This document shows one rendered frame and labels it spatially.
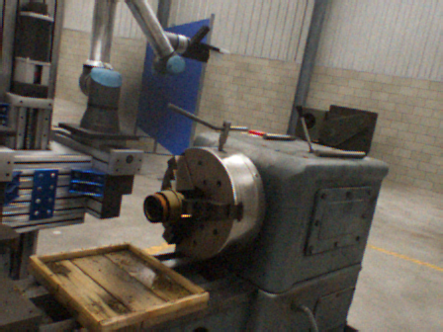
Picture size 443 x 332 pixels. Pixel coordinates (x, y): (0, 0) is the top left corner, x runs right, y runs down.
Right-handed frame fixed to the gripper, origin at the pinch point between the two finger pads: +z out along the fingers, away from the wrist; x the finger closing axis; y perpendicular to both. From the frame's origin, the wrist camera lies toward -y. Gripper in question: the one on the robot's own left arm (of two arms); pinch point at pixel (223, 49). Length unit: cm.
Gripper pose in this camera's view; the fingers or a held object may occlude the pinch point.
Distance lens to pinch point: 214.5
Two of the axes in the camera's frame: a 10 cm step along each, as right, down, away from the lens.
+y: -2.5, 9.3, 2.9
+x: 4.7, 3.7, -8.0
